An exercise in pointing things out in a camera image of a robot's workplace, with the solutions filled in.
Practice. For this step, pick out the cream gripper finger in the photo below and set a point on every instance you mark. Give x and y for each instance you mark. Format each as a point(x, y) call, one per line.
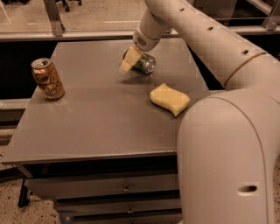
point(131, 57)

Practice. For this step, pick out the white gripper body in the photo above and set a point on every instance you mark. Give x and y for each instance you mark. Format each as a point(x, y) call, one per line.
point(144, 39)

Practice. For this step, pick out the green soda can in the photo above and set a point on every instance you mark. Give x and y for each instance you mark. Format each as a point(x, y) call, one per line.
point(145, 64)

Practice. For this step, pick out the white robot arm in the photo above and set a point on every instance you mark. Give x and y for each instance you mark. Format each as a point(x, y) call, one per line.
point(228, 143)

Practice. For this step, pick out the orange soda can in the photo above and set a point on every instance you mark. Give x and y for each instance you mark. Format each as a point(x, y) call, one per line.
point(47, 78)

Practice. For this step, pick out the yellow wavy sponge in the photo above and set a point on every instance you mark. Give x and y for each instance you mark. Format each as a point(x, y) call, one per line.
point(170, 99)

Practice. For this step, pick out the grey drawer cabinet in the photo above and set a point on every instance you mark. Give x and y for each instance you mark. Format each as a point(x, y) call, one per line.
point(105, 122)

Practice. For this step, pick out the top drawer with knob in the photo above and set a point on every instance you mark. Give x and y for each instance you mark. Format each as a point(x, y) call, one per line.
point(75, 187)

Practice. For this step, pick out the drawer with knob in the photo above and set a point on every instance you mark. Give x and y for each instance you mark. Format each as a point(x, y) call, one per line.
point(128, 205)
point(75, 187)

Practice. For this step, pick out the middle drawer with knob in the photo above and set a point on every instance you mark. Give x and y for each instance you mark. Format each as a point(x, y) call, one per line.
point(128, 205)

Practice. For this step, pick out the bottom drawer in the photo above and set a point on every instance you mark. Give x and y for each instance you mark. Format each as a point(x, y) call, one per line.
point(136, 218)

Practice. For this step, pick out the metal railing frame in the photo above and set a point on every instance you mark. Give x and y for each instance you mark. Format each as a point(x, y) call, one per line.
point(84, 19)

